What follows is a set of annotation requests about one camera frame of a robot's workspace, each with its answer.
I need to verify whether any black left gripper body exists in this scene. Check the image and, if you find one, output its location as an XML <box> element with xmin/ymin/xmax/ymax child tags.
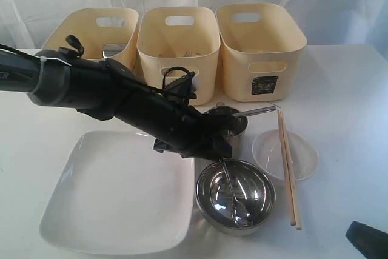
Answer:
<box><xmin>153</xmin><ymin>104</ymin><xmax>218</xmax><ymax>159</ymax></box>

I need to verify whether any steel spoon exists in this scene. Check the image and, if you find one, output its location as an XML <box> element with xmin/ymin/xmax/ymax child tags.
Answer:
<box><xmin>219</xmin><ymin>159</ymin><xmax>252</xmax><ymax>228</ymax></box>

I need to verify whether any steel fork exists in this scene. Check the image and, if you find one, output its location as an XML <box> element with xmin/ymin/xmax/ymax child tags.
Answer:
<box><xmin>182</xmin><ymin>51</ymin><xmax>201</xmax><ymax>58</ymax></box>

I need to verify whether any steel cup front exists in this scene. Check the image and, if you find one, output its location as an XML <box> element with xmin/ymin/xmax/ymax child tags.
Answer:
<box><xmin>102</xmin><ymin>44</ymin><xmax>127</xmax><ymax>58</ymax></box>

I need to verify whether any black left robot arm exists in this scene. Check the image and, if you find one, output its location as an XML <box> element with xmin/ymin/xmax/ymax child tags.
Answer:
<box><xmin>1</xmin><ymin>45</ymin><xmax>232</xmax><ymax>160</ymax></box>

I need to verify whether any steel mug rear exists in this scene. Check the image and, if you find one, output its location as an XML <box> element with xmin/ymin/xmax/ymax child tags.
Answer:
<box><xmin>206</xmin><ymin>103</ymin><xmax>248</xmax><ymax>159</ymax></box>

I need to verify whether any white round bowl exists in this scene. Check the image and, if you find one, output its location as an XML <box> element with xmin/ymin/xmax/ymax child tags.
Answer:
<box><xmin>252</xmin><ymin>130</ymin><xmax>319</xmax><ymax>183</ymax></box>

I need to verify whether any steel bowl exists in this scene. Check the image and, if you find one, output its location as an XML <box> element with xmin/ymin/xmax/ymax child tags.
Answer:
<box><xmin>195</xmin><ymin>159</ymin><xmax>276</xmax><ymax>235</ymax></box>

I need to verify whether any steel table knife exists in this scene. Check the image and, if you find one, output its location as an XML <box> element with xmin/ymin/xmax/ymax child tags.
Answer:
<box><xmin>232</xmin><ymin>106</ymin><xmax>277</xmax><ymax>118</ymax></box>

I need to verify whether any cream bin with square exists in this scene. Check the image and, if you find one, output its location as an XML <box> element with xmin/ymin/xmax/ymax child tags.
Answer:
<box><xmin>216</xmin><ymin>2</ymin><xmax>307</xmax><ymax>102</ymax></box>

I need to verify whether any white square plate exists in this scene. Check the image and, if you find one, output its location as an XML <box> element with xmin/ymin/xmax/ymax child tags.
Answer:
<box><xmin>39</xmin><ymin>131</ymin><xmax>195</xmax><ymax>255</ymax></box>

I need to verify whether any cream bin with triangle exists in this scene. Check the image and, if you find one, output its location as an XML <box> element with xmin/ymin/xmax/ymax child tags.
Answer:
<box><xmin>137</xmin><ymin>7</ymin><xmax>221</xmax><ymax>106</ymax></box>

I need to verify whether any cream bin with circle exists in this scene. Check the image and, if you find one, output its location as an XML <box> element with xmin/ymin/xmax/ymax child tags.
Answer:
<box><xmin>42</xmin><ymin>7</ymin><xmax>139</xmax><ymax>69</ymax></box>

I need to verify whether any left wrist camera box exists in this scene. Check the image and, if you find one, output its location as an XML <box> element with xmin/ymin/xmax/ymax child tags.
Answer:
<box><xmin>162</xmin><ymin>72</ymin><xmax>197</xmax><ymax>100</ymax></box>

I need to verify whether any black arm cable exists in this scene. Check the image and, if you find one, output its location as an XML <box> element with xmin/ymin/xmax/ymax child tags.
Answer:
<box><xmin>65</xmin><ymin>35</ymin><xmax>85</xmax><ymax>58</ymax></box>

